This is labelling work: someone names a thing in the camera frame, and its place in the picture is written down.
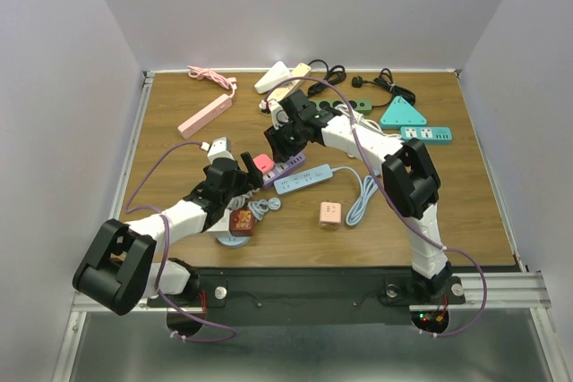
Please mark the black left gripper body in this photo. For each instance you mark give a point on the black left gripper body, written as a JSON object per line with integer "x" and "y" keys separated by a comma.
{"x": 242, "y": 184}

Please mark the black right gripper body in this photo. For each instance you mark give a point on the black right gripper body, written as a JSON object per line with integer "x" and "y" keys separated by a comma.
{"x": 290, "y": 130}

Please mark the dark red cube socket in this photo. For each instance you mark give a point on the dark red cube socket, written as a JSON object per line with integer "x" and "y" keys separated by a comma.
{"x": 242, "y": 222}

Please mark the light blue power strip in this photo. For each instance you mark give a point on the light blue power strip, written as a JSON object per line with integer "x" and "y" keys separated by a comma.
{"x": 304, "y": 179}

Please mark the pink cube socket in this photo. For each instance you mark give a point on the pink cube socket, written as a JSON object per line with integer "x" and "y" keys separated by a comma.
{"x": 330, "y": 215}

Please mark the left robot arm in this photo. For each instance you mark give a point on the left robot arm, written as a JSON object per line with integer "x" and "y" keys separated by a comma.
{"x": 181, "y": 220}

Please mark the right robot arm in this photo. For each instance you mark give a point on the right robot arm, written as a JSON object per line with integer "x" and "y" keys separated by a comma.
{"x": 403, "y": 171}

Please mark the pink plug adapter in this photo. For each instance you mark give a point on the pink plug adapter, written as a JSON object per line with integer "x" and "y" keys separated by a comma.
{"x": 264, "y": 163}

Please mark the purple power strip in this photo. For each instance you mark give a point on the purple power strip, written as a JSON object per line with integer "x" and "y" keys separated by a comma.
{"x": 281, "y": 170}

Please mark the beige power strip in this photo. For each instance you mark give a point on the beige power strip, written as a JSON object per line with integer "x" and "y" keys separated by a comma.
{"x": 286, "y": 87}

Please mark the white triangular socket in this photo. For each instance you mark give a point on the white triangular socket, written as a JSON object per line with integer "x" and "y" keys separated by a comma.
{"x": 277, "y": 73}

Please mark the green power strip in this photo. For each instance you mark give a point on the green power strip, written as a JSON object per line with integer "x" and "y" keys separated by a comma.
{"x": 361, "y": 106}

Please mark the round blue socket base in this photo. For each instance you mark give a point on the round blue socket base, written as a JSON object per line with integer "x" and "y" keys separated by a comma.
{"x": 233, "y": 242}

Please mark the pink power strip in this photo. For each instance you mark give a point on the pink power strip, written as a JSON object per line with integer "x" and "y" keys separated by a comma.
{"x": 210, "y": 112}

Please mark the teal triangular socket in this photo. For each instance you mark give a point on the teal triangular socket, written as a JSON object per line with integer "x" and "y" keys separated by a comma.
{"x": 399, "y": 114}

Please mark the teal rectangular power strip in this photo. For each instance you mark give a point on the teal rectangular power strip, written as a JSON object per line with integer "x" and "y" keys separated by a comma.
{"x": 429, "y": 135}

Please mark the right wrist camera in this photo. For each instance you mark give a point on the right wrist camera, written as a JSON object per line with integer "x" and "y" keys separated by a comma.
{"x": 277, "y": 113}

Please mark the grey-blue plug with cable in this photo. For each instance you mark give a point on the grey-blue plug with cable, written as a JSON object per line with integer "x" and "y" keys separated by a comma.
{"x": 260, "y": 208}

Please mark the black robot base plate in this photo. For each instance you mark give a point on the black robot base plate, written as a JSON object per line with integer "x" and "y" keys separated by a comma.
{"x": 286, "y": 296}

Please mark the aluminium frame rail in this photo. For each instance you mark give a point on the aluminium frame rail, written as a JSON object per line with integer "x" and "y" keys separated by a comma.
{"x": 114, "y": 176}

